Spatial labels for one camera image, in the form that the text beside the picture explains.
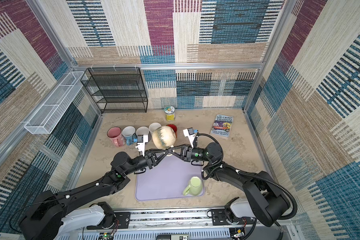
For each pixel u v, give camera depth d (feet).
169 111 3.57
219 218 2.39
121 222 2.40
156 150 2.15
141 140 2.12
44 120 2.33
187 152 2.10
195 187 2.43
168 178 2.93
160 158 2.17
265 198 1.40
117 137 3.03
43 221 1.32
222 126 3.54
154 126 3.26
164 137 2.09
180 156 2.17
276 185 1.33
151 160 2.08
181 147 2.21
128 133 3.24
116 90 3.61
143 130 3.34
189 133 2.18
